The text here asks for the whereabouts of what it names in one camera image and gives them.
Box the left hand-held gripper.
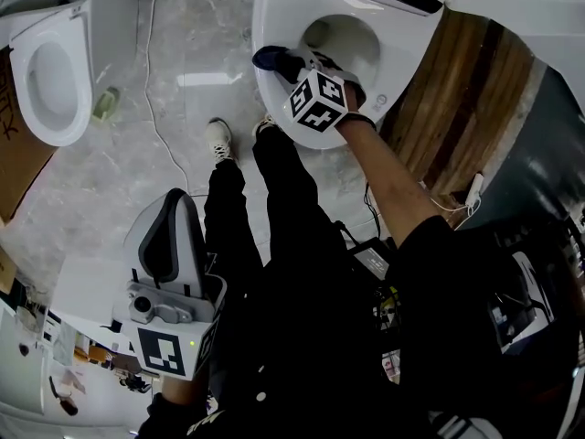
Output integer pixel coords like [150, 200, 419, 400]
[112, 187, 229, 381]

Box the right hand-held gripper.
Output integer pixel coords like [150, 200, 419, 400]
[272, 48, 367, 134]

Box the dark blue cloth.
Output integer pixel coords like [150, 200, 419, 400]
[252, 45, 293, 73]

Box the white toilet seat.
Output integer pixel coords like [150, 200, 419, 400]
[251, 0, 452, 150]

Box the person's left forearm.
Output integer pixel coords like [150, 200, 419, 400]
[161, 374, 207, 407]

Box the person's right forearm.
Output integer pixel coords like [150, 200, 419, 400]
[335, 112, 442, 249]

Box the small white toilet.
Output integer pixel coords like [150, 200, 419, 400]
[0, 0, 98, 148]

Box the person's right white shoe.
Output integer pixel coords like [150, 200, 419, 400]
[252, 113, 281, 139]

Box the person's white shoe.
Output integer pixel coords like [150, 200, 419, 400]
[205, 117, 236, 164]
[252, 113, 281, 139]

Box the person's left leg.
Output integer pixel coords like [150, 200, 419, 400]
[203, 156, 266, 292]

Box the person's leg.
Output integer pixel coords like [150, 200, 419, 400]
[203, 156, 266, 292]
[251, 125, 362, 301]

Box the white cluttered counter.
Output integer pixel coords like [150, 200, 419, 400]
[0, 256, 154, 432]

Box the black wristband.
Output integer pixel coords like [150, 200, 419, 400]
[349, 112, 378, 132]

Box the person's left white shoe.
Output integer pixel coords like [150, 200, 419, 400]
[205, 117, 236, 164]

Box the person's right leg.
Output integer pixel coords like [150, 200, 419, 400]
[251, 125, 362, 301]

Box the brown cardboard box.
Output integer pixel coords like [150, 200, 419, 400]
[0, 46, 61, 226]

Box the wooden plank panel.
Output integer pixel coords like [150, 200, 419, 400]
[378, 9, 537, 209]

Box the black waist device box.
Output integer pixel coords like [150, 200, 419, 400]
[352, 239, 390, 284]

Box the white power adapter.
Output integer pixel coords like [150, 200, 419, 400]
[464, 172, 485, 209]

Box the person's black jacket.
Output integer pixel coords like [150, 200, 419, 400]
[136, 215, 581, 439]

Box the white floor cable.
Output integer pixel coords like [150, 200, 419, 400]
[144, 0, 209, 198]

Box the black cable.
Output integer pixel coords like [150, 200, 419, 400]
[363, 180, 382, 240]

